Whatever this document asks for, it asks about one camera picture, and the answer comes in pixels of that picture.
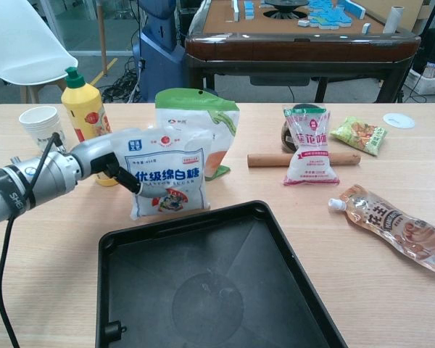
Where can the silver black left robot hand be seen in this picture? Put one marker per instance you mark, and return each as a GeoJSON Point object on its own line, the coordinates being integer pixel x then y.
{"type": "Point", "coordinates": [94, 152]}

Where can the white castor sugar bag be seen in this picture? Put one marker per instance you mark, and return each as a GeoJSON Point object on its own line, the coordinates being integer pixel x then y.
{"type": "Point", "coordinates": [170, 174]}

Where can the black rectangular plastic tray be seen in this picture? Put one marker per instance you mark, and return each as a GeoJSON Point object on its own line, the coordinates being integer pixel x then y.
{"type": "Point", "coordinates": [210, 275]}

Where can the pink white snack bag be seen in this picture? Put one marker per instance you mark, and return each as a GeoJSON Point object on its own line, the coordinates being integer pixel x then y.
{"type": "Point", "coordinates": [310, 152]}

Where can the yellow bottle with green cap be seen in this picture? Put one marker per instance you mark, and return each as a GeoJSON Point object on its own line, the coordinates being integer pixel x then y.
{"type": "Point", "coordinates": [81, 108]}

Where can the stack of white paper cups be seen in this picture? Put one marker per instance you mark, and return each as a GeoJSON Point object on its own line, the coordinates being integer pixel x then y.
{"type": "Point", "coordinates": [40, 123]}

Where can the green white corn starch bag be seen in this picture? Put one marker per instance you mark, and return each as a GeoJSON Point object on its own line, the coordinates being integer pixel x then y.
{"type": "Point", "coordinates": [188, 108]}

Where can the blue machine base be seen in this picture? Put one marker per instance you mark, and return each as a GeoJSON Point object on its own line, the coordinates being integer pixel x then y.
{"type": "Point", "coordinates": [159, 54]}

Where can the white plastic chair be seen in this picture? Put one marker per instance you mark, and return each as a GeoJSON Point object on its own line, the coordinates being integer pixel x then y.
{"type": "Point", "coordinates": [21, 43]}

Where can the wooden rolling pin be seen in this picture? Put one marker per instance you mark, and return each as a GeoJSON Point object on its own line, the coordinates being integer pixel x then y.
{"type": "Point", "coordinates": [268, 160]}

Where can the dark round bowl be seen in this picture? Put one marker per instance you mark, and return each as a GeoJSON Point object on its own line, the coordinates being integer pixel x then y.
{"type": "Point", "coordinates": [287, 139]}

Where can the row of blue mahjong tiles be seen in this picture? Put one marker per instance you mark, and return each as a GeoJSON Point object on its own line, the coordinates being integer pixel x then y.
{"type": "Point", "coordinates": [235, 10]}
{"type": "Point", "coordinates": [353, 8]}

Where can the brown mahjong table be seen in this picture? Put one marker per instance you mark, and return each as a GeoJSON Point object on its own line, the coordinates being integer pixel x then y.
{"type": "Point", "coordinates": [297, 50]}

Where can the black mahjong table centre dome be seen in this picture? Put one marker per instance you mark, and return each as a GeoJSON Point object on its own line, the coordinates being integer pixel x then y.
{"type": "Point", "coordinates": [284, 9]}

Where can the blue white mahjong tile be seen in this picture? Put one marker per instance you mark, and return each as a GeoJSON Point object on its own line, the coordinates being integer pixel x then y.
{"type": "Point", "coordinates": [303, 23]}
{"type": "Point", "coordinates": [366, 28]}

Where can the green snack packet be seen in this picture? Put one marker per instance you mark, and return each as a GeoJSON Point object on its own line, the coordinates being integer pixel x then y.
{"type": "Point", "coordinates": [360, 135]}

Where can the pile of blue mahjong tiles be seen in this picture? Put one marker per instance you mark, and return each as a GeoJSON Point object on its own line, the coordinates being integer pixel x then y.
{"type": "Point", "coordinates": [328, 16]}

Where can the clear peanut oil spout pouch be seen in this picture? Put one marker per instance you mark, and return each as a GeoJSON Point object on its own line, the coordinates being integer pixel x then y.
{"type": "Point", "coordinates": [388, 226]}

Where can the white round grommet cover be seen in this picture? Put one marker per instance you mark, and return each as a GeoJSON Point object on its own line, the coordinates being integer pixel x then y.
{"type": "Point", "coordinates": [398, 120]}

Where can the white paper roll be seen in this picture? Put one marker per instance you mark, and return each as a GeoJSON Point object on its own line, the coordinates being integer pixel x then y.
{"type": "Point", "coordinates": [393, 20]}

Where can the white storage box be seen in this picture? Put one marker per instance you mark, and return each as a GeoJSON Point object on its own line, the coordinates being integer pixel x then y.
{"type": "Point", "coordinates": [429, 81]}

